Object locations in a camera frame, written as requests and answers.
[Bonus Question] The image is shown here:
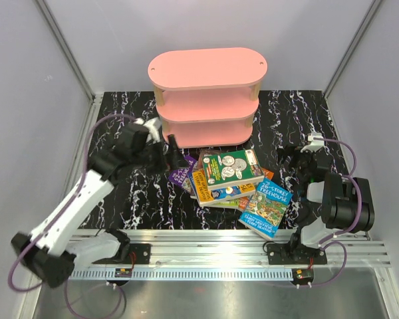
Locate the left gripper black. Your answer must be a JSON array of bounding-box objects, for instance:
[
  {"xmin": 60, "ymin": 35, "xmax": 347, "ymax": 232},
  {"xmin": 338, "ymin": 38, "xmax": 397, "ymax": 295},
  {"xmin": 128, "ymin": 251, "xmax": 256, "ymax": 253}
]
[{"xmin": 132, "ymin": 134, "xmax": 190, "ymax": 175}]

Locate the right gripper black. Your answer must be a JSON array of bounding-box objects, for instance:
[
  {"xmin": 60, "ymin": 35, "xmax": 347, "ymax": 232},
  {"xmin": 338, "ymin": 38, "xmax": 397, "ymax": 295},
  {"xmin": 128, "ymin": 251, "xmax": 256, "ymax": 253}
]
[{"xmin": 276, "ymin": 144, "xmax": 317, "ymax": 180}]

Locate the dark brown paperback book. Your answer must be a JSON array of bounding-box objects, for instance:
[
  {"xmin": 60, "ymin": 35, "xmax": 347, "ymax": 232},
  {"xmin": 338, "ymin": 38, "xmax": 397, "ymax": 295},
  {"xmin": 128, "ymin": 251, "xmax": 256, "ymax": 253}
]
[{"xmin": 199, "ymin": 150, "xmax": 235, "ymax": 166}]

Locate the green paperback book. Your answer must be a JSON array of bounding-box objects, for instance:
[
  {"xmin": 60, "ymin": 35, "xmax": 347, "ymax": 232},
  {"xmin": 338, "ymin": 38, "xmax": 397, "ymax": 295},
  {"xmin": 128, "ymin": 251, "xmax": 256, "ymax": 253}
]
[{"xmin": 202, "ymin": 149, "xmax": 265, "ymax": 190}]

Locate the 130-storey treehouse orange book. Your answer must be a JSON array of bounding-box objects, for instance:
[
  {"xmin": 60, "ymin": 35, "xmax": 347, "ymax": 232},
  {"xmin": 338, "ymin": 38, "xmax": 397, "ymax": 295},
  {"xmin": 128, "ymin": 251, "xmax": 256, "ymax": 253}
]
[{"xmin": 188, "ymin": 169, "xmax": 256, "ymax": 207}]

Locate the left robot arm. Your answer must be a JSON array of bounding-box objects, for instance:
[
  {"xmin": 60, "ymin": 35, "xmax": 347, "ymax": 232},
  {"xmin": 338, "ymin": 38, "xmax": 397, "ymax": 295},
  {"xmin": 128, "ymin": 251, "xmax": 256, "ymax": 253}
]
[{"xmin": 11, "ymin": 123, "xmax": 188, "ymax": 288}]

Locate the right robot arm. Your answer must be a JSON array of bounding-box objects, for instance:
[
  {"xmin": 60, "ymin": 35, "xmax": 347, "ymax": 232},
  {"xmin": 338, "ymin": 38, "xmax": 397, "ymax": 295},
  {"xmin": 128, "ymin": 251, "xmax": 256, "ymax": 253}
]
[{"xmin": 267, "ymin": 146, "xmax": 375, "ymax": 265}]

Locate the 52-storey treehouse purple book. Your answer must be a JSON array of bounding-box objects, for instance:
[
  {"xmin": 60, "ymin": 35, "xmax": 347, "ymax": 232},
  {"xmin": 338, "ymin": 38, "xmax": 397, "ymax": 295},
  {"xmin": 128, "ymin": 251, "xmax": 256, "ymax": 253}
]
[{"xmin": 168, "ymin": 156, "xmax": 198, "ymax": 195}]

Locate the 26-storey treehouse blue book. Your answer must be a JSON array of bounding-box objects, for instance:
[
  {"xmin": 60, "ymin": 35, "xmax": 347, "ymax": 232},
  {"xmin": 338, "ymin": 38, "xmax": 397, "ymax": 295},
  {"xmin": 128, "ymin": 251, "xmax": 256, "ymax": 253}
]
[{"xmin": 239, "ymin": 178, "xmax": 293, "ymax": 241}]

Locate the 78-storey treehouse orange book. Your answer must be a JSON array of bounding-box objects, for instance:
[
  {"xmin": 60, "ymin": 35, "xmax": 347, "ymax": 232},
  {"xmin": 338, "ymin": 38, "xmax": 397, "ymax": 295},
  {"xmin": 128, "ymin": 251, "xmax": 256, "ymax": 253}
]
[{"xmin": 237, "ymin": 168, "xmax": 274, "ymax": 211}]

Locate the pink three-tier shelf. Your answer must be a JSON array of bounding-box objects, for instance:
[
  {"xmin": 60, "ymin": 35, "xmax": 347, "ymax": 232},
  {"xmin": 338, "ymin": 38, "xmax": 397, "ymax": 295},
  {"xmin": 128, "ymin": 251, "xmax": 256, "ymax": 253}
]
[{"xmin": 148, "ymin": 47, "xmax": 267, "ymax": 148}]

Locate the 65-storey treehouse green book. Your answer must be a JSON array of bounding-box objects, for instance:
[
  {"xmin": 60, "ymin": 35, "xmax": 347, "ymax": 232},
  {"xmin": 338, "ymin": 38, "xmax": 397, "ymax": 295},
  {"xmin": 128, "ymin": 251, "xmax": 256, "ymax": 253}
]
[{"xmin": 209, "ymin": 199, "xmax": 239, "ymax": 209}]

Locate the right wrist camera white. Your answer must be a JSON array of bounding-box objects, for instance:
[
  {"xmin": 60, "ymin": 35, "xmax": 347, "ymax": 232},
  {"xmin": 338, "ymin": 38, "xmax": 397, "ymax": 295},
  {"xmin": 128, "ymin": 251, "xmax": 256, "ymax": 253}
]
[{"xmin": 301, "ymin": 132, "xmax": 325, "ymax": 153}]

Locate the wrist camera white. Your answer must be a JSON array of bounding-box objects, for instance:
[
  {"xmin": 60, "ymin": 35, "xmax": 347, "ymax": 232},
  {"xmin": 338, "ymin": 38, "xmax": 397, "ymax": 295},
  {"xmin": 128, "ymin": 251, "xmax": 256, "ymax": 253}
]
[
  {"xmin": 134, "ymin": 118, "xmax": 162, "ymax": 144},
  {"xmin": 301, "ymin": 132, "xmax": 325, "ymax": 153}
]

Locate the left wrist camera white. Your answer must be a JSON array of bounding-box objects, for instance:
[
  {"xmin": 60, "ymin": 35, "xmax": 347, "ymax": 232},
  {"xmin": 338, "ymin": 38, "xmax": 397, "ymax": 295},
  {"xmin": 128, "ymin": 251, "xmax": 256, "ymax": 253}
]
[{"xmin": 134, "ymin": 118, "xmax": 162, "ymax": 144}]

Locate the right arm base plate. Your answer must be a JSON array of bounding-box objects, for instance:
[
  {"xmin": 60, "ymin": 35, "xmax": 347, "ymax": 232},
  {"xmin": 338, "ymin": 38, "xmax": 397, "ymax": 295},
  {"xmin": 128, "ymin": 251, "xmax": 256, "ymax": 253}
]
[{"xmin": 263, "ymin": 241, "xmax": 327, "ymax": 266}]

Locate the aluminium mounting rail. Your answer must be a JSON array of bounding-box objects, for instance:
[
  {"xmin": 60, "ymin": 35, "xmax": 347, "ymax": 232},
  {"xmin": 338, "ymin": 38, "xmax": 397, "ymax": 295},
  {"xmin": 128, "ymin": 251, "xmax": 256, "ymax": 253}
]
[{"xmin": 70, "ymin": 230, "xmax": 391, "ymax": 281}]

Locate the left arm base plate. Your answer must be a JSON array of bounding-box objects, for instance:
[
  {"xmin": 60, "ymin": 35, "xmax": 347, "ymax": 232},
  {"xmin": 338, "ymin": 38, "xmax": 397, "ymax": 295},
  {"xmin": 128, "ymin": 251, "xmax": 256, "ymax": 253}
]
[{"xmin": 93, "ymin": 243, "xmax": 152, "ymax": 265}]

